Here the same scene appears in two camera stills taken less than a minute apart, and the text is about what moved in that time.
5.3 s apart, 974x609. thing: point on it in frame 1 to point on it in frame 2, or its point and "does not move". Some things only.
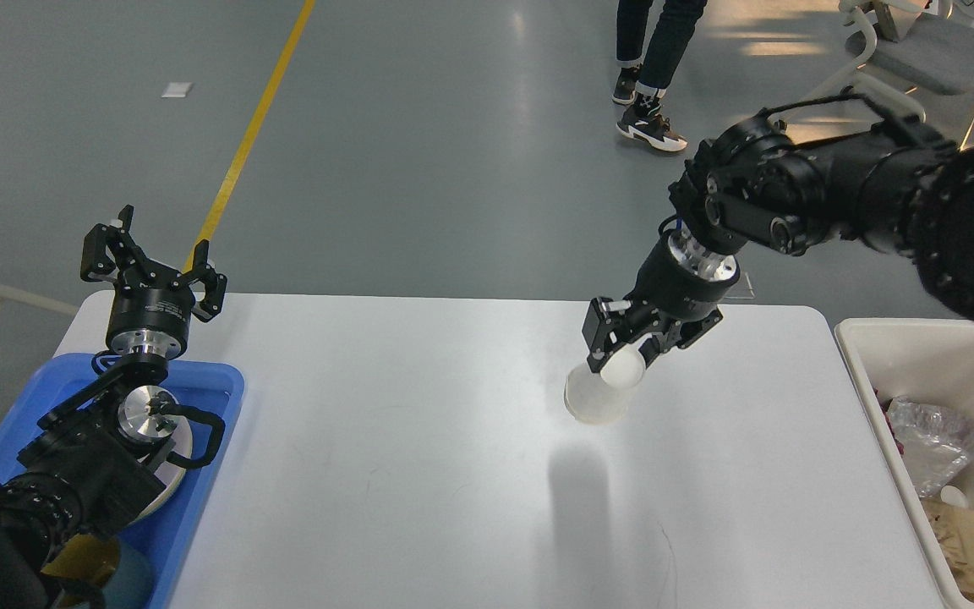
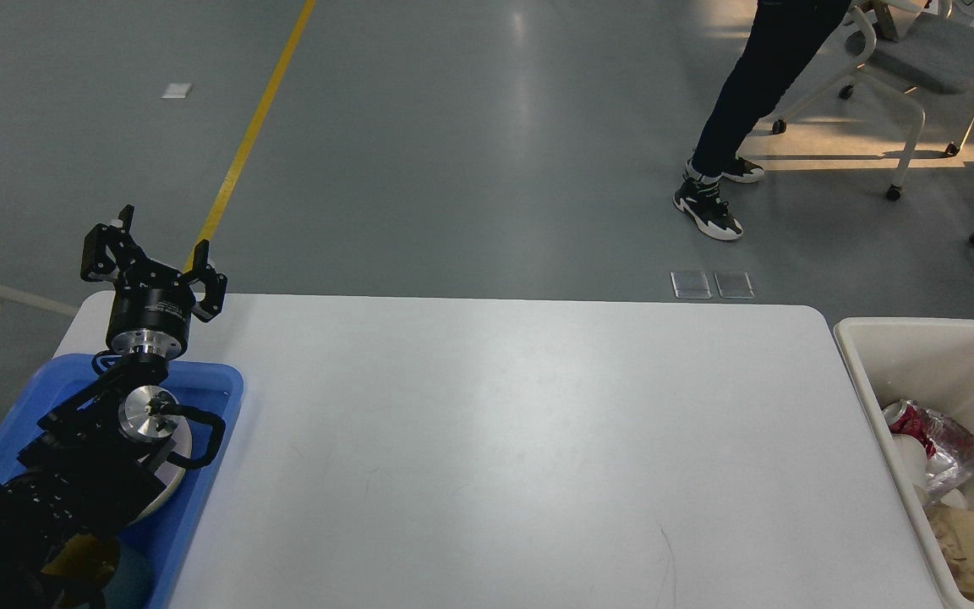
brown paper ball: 961,535 does not move
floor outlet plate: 741,289 does not move
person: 643,83 to 787,39
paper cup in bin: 953,496 does not move
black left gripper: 150,313 does not move
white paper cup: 599,397 to 915,458
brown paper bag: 962,534 does not move
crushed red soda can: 885,403 to 931,430
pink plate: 172,475 does not move
